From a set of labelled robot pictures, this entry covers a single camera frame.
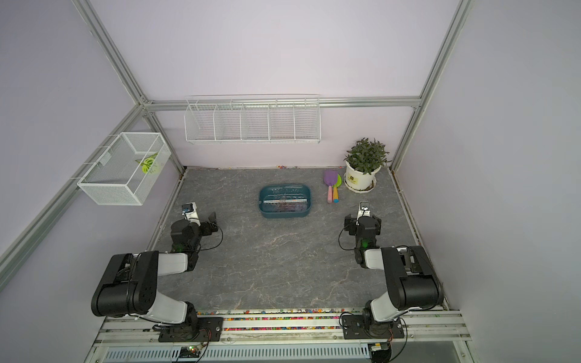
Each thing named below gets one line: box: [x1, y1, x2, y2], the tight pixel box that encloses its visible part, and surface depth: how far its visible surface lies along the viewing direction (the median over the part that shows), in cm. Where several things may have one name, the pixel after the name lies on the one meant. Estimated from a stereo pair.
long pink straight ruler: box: [274, 202, 305, 210], surface depth 107 cm
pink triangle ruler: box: [276, 202, 296, 212], surface depth 107 cm
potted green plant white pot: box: [343, 137, 392, 194], surface depth 102 cm
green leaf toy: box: [134, 152, 159, 174], surface depth 83 cm
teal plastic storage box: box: [257, 183, 312, 219], surface depth 108 cm
